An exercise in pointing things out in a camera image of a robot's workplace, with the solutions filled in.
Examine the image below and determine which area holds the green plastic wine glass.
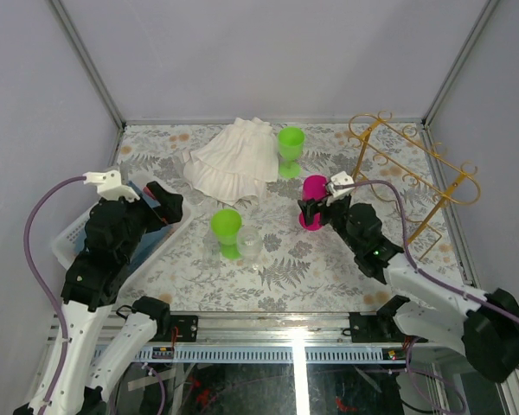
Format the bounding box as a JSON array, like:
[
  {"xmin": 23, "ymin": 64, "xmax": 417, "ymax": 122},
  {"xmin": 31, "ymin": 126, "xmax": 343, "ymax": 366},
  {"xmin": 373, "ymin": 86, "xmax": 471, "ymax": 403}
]
[
  {"xmin": 210, "ymin": 209, "xmax": 242, "ymax": 259},
  {"xmin": 278, "ymin": 126, "xmax": 305, "ymax": 179}
]

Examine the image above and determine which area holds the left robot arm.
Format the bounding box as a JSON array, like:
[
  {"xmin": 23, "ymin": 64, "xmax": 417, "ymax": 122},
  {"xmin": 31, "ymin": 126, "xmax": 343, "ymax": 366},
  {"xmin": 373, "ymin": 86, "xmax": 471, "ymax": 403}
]
[{"xmin": 15, "ymin": 181, "xmax": 183, "ymax": 414}]

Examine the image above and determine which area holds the white plastic basket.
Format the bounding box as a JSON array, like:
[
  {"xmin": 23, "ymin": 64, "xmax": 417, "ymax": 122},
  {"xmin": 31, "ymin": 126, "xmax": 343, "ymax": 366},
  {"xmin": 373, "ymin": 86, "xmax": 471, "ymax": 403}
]
[{"xmin": 51, "ymin": 171, "xmax": 194, "ymax": 285}]

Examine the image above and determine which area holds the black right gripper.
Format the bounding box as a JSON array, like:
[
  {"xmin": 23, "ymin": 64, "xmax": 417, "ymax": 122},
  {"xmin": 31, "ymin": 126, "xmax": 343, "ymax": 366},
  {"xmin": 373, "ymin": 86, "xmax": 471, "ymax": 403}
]
[{"xmin": 298, "ymin": 192, "xmax": 362, "ymax": 253}]

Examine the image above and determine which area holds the red item in basket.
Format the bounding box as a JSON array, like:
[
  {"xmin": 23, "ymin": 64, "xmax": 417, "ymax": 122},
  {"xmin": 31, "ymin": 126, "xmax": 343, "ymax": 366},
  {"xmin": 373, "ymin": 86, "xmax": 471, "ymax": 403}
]
[{"xmin": 143, "ymin": 186, "xmax": 156, "ymax": 199}]

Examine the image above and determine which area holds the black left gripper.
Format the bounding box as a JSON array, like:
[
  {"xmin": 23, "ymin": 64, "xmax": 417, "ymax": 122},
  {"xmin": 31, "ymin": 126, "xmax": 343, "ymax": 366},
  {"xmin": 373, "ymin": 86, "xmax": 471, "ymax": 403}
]
[{"xmin": 119, "ymin": 181, "xmax": 184, "ymax": 263}]

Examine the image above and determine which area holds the blue folded towel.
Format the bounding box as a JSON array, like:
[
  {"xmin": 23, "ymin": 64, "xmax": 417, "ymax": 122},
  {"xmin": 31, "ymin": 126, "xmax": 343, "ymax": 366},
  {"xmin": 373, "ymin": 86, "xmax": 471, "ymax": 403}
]
[{"xmin": 129, "ymin": 181, "xmax": 175, "ymax": 270}]

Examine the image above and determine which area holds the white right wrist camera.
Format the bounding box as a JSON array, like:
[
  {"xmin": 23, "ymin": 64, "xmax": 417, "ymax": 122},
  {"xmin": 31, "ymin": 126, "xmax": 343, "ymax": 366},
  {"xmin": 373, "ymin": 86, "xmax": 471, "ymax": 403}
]
[{"xmin": 325, "ymin": 171, "xmax": 355, "ymax": 201}]

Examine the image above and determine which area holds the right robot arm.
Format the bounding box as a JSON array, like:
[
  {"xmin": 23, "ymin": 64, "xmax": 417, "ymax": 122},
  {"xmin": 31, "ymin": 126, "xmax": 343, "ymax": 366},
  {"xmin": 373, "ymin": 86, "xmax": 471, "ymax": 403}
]
[{"xmin": 298, "ymin": 197, "xmax": 519, "ymax": 383}]

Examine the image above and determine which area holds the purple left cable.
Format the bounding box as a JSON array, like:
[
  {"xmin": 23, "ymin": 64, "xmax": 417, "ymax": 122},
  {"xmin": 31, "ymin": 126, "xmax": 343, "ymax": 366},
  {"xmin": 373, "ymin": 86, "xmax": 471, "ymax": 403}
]
[{"xmin": 23, "ymin": 176, "xmax": 87, "ymax": 407}]

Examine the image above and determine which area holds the aluminium front rail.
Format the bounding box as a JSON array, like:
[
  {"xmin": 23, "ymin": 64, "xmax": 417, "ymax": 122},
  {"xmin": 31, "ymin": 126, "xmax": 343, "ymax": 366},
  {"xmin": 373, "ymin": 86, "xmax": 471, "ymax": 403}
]
[{"xmin": 47, "ymin": 311, "xmax": 477, "ymax": 364}]

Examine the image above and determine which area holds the white pleated cloth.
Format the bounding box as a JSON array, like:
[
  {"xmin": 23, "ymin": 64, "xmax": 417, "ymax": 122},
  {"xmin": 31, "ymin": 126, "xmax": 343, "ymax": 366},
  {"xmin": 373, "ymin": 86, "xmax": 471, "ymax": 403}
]
[{"xmin": 178, "ymin": 118, "xmax": 279, "ymax": 206}]

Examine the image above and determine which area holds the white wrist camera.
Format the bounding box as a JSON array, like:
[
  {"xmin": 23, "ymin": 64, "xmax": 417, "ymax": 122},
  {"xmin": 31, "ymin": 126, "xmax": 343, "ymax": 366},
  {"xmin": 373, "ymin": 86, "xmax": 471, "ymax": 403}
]
[
  {"xmin": 83, "ymin": 169, "xmax": 140, "ymax": 202},
  {"xmin": 325, "ymin": 171, "xmax": 355, "ymax": 201}
]

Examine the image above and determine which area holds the magenta plastic wine glass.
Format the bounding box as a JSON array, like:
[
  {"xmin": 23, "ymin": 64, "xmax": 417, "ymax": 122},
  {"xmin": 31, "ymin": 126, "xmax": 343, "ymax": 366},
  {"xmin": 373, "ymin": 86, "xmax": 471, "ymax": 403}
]
[{"xmin": 298, "ymin": 175, "xmax": 329, "ymax": 232}]

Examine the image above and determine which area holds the gold wire wine glass rack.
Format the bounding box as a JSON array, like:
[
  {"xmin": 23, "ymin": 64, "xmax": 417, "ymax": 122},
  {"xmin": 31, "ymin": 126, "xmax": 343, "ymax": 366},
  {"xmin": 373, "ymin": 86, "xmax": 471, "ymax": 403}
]
[{"xmin": 346, "ymin": 111, "xmax": 481, "ymax": 259}]

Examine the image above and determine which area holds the purple cable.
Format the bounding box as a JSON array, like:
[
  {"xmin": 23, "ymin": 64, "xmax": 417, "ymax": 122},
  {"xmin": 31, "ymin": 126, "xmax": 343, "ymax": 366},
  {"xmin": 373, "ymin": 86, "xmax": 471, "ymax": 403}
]
[
  {"xmin": 349, "ymin": 179, "xmax": 519, "ymax": 377},
  {"xmin": 23, "ymin": 176, "xmax": 87, "ymax": 407}
]

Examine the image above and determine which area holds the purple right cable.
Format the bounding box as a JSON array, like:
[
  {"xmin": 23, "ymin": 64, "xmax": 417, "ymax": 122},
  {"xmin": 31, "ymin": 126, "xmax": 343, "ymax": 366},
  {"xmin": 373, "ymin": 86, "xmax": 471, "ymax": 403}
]
[{"xmin": 349, "ymin": 179, "xmax": 519, "ymax": 377}]

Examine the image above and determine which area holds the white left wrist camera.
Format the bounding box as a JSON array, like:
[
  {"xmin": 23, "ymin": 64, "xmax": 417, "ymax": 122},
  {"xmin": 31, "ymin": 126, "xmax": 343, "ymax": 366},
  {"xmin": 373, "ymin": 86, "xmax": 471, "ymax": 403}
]
[{"xmin": 83, "ymin": 169, "xmax": 140, "ymax": 202}]

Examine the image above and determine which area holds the clear wine glass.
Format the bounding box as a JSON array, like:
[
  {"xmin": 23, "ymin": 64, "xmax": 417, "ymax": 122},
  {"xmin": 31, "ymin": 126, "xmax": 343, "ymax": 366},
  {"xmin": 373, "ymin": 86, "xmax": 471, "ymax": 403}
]
[{"xmin": 237, "ymin": 226, "xmax": 263, "ymax": 271}]

